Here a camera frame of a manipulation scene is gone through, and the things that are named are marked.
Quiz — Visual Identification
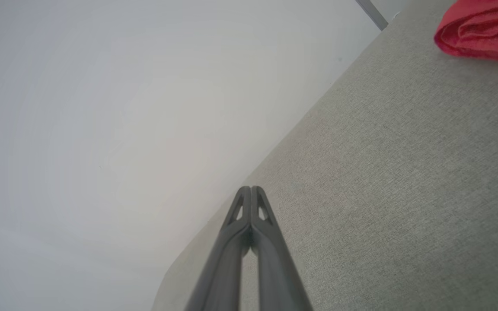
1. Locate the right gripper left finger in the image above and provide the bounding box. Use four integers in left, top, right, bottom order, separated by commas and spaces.
184, 186, 252, 311

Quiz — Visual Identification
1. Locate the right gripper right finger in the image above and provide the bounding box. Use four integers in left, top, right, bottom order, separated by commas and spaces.
251, 186, 314, 311

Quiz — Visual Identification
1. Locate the red and white garment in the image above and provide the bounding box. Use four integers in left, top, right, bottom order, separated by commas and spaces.
434, 0, 498, 64

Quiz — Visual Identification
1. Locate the grey metal bar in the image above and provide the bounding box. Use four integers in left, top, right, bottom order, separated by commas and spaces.
355, 0, 389, 31

